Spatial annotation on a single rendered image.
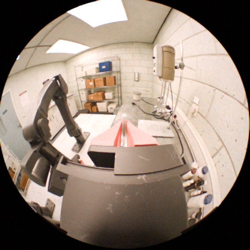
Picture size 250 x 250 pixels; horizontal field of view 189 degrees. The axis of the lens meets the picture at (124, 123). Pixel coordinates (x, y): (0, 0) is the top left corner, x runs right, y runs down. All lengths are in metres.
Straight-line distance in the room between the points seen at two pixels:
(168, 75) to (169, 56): 0.12
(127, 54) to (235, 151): 2.73
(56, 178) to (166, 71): 0.59
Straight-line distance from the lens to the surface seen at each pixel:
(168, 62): 0.49
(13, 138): 2.98
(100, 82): 2.41
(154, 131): 0.60
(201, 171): 0.48
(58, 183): 0.19
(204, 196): 0.46
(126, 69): 2.54
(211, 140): 0.57
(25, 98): 2.98
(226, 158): 0.52
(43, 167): 0.21
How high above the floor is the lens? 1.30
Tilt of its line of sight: 37 degrees down
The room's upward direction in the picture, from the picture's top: 2 degrees counter-clockwise
